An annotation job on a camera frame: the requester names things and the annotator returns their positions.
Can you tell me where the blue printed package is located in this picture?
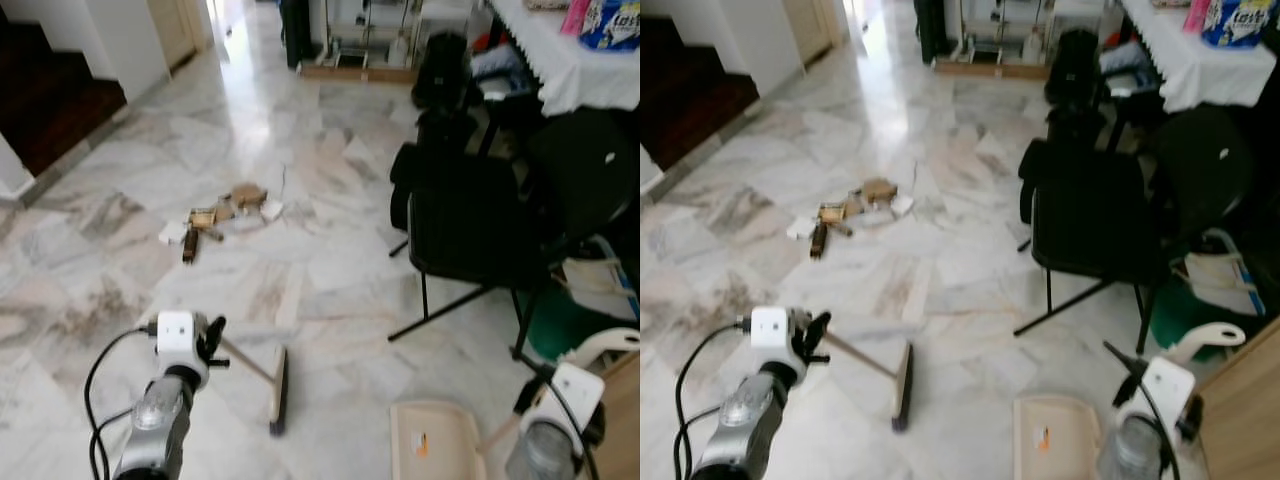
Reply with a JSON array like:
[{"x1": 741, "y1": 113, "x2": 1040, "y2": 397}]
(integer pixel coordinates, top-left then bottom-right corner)
[
  {"x1": 577, "y1": 0, "x2": 641, "y2": 52},
  {"x1": 1201, "y1": 0, "x2": 1274, "y2": 50}
]

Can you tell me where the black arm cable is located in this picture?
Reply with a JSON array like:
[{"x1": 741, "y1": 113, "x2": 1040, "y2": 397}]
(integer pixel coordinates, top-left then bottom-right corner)
[
  {"x1": 1140, "y1": 375, "x2": 1206, "y2": 480},
  {"x1": 674, "y1": 318, "x2": 753, "y2": 480},
  {"x1": 84, "y1": 323, "x2": 161, "y2": 480},
  {"x1": 545, "y1": 375, "x2": 601, "y2": 480}
]

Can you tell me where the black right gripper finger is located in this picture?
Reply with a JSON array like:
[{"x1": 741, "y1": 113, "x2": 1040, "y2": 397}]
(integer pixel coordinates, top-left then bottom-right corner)
[
  {"x1": 512, "y1": 348, "x2": 554, "y2": 380},
  {"x1": 1102, "y1": 340, "x2": 1143, "y2": 374}
]

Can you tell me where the black padded chair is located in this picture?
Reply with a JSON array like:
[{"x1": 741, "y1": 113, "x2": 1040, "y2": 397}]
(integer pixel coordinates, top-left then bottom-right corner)
[
  {"x1": 387, "y1": 139, "x2": 563, "y2": 363},
  {"x1": 1014, "y1": 137, "x2": 1183, "y2": 355}
]

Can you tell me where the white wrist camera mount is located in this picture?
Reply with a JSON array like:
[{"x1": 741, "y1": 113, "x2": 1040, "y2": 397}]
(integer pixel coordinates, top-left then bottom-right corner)
[
  {"x1": 534, "y1": 361, "x2": 607, "y2": 442},
  {"x1": 749, "y1": 306, "x2": 807, "y2": 382},
  {"x1": 1139, "y1": 354, "x2": 1202, "y2": 437},
  {"x1": 154, "y1": 310, "x2": 212, "y2": 387}
]

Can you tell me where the tall black stand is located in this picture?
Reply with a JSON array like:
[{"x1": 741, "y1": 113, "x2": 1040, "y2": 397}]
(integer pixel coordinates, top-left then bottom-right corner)
[
  {"x1": 277, "y1": 0, "x2": 314, "y2": 70},
  {"x1": 911, "y1": 0, "x2": 947, "y2": 64}
]

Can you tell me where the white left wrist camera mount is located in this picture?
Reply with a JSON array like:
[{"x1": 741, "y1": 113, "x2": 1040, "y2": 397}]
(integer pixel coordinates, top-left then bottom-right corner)
[
  {"x1": 154, "y1": 310, "x2": 212, "y2": 387},
  {"x1": 749, "y1": 306, "x2": 807, "y2": 382}
]

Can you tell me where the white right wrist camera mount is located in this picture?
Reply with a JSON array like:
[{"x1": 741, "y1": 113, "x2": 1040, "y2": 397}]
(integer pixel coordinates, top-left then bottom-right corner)
[
  {"x1": 534, "y1": 361, "x2": 607, "y2": 442},
  {"x1": 1139, "y1": 354, "x2": 1202, "y2": 437}
]

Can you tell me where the green bag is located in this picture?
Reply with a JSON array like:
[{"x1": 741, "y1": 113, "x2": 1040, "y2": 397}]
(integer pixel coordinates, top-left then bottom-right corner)
[
  {"x1": 1147, "y1": 284, "x2": 1253, "y2": 362},
  {"x1": 524, "y1": 288, "x2": 641, "y2": 367}
]

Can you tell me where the dark wooden staircase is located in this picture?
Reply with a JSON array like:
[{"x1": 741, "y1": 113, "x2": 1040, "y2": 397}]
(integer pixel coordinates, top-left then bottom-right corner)
[
  {"x1": 0, "y1": 10, "x2": 130, "y2": 180},
  {"x1": 640, "y1": 14, "x2": 762, "y2": 172}
]

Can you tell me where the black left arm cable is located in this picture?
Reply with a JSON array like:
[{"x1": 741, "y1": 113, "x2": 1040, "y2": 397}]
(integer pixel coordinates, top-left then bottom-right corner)
[
  {"x1": 674, "y1": 318, "x2": 753, "y2": 480},
  {"x1": 84, "y1": 323, "x2": 161, "y2": 480}
]

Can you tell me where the white rack wooden base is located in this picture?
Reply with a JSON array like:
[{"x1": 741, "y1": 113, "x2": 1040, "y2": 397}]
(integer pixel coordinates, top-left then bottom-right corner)
[
  {"x1": 934, "y1": 0, "x2": 1127, "y2": 80},
  {"x1": 299, "y1": 0, "x2": 502, "y2": 84}
]

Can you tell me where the white bag blue strap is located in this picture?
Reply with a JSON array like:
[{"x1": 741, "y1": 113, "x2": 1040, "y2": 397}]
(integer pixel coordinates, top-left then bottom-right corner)
[
  {"x1": 1179, "y1": 227, "x2": 1267, "y2": 320},
  {"x1": 559, "y1": 234, "x2": 641, "y2": 322}
]

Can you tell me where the beige handled broom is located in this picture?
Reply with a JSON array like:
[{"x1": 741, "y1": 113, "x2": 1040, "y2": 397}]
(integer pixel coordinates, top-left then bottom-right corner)
[
  {"x1": 215, "y1": 335, "x2": 292, "y2": 437},
  {"x1": 825, "y1": 330, "x2": 914, "y2": 434}
]

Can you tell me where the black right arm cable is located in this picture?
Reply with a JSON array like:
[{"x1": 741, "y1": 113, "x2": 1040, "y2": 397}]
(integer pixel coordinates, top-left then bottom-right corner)
[
  {"x1": 1140, "y1": 375, "x2": 1206, "y2": 480},
  {"x1": 545, "y1": 375, "x2": 601, "y2": 480}
]

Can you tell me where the white lace tablecloth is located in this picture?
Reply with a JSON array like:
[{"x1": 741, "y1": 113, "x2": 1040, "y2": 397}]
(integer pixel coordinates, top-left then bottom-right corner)
[
  {"x1": 1119, "y1": 0, "x2": 1280, "y2": 114},
  {"x1": 489, "y1": 0, "x2": 641, "y2": 117}
]

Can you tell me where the beige long-handled dustpan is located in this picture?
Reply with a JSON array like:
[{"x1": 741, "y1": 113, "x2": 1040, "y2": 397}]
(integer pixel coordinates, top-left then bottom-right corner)
[
  {"x1": 387, "y1": 327, "x2": 641, "y2": 480},
  {"x1": 1011, "y1": 321, "x2": 1247, "y2": 480}
]

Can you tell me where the light wooden door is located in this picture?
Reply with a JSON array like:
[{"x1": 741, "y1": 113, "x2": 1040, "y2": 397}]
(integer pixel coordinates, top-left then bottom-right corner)
[
  {"x1": 149, "y1": 0, "x2": 202, "y2": 72},
  {"x1": 784, "y1": 0, "x2": 837, "y2": 67}
]

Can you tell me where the tan cardboard piece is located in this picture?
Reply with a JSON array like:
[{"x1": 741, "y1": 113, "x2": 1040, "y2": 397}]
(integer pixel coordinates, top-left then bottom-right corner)
[
  {"x1": 817, "y1": 199, "x2": 864, "y2": 226},
  {"x1": 189, "y1": 204, "x2": 237, "y2": 230}
]

